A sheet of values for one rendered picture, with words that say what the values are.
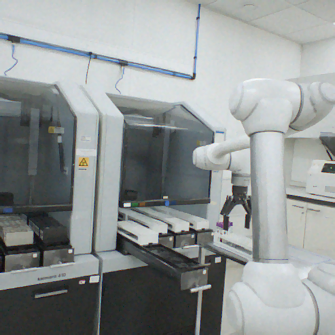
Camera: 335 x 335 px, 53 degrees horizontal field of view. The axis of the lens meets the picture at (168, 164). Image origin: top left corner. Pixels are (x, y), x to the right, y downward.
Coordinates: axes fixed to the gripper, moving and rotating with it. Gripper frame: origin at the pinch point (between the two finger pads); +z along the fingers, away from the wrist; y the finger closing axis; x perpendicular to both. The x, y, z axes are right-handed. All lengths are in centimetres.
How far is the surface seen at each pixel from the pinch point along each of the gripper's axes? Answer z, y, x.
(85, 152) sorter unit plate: -31, -63, 40
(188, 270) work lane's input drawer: 12.1, -35.8, -12.5
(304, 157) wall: -35, 249, 154
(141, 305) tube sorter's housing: 47, -31, 33
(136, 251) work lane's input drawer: 14.5, -41.5, 22.5
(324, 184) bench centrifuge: -9, 191, 84
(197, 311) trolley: 46.3, -9.3, 13.7
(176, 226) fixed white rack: 7.9, -9.6, 38.1
